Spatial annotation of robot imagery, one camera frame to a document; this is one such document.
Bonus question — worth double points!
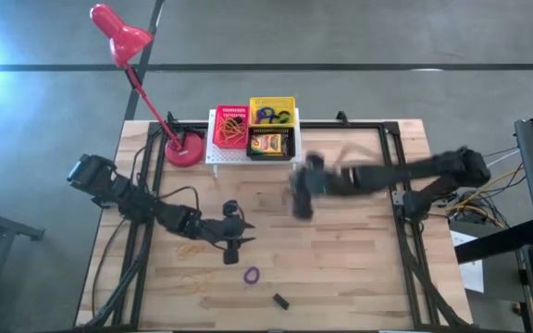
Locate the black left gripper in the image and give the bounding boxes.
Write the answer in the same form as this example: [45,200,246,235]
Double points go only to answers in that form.
[204,199,256,266]

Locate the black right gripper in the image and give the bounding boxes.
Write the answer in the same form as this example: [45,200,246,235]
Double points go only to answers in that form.
[291,152,349,222]

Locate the black plastic basket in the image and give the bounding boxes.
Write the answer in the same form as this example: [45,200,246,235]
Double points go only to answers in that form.
[245,126,296,162]

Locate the blue hair tie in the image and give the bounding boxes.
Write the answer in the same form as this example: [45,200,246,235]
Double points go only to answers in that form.
[255,106,277,125]

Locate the tan rubber band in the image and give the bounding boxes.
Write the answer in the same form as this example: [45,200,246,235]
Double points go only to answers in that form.
[180,277,212,295]
[176,242,205,260]
[219,115,248,135]
[219,124,248,145]

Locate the yellow plastic basket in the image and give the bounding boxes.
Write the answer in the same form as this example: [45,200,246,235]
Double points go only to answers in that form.
[248,95,297,128]

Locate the red plastic basket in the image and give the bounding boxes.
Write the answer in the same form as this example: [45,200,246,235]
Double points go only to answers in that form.
[212,105,251,150]

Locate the red desk lamp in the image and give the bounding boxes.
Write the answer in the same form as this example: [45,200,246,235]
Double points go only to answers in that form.
[89,3,205,168]

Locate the small black block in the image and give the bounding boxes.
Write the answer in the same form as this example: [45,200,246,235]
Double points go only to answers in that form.
[272,292,291,311]

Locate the white perforated shelf riser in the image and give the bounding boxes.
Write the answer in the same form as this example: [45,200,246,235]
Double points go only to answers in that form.
[205,108,304,179]

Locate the white paper sheet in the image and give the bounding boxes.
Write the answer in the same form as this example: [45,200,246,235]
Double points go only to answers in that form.
[449,229,486,294]

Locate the black metal beam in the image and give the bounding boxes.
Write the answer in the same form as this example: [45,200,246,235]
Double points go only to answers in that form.
[453,219,533,265]

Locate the black metal stand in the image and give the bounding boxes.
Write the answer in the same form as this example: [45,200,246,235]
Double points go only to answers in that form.
[0,202,46,333]

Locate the black aluminium table frame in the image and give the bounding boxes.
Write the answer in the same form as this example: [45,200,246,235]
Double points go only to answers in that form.
[111,120,469,330]

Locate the bundle of coloured cables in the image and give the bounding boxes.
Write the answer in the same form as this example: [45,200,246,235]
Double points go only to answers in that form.
[444,147,525,230]

